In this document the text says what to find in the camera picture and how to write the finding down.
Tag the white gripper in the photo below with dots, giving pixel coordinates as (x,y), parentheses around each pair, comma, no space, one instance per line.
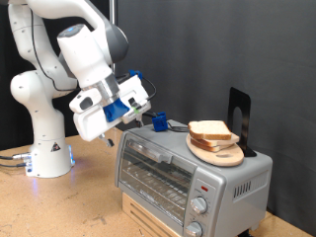
(89,125)

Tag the metal spatula with blue block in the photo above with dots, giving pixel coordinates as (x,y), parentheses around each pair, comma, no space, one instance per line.
(160,121)

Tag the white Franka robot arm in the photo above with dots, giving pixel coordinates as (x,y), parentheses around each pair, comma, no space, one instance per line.
(46,131)

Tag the silver oven knob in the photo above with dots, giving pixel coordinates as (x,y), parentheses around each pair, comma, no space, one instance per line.
(193,229)
(199,205)

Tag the silver toaster oven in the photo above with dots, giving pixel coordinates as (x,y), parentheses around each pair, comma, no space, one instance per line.
(250,204)

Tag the thick bread slice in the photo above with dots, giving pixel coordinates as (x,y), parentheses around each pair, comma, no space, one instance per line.
(210,129)

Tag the thin bread slice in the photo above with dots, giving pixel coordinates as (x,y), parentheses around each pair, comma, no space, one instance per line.
(210,148)

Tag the round wooden cutting board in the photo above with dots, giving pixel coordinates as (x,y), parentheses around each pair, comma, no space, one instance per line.
(220,158)

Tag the grey backdrop curtain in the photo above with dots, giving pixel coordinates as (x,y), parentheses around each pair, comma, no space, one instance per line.
(204,59)

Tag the black backdrop curtain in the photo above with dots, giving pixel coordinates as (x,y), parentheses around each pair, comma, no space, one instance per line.
(10,108)

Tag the metal pole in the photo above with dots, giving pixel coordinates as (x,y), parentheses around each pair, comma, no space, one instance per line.
(113,11)

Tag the black metal bookend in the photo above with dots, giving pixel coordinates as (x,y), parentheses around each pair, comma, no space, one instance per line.
(245,102)

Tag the blue printed mount bracket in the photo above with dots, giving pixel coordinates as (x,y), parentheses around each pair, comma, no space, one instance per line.
(115,110)

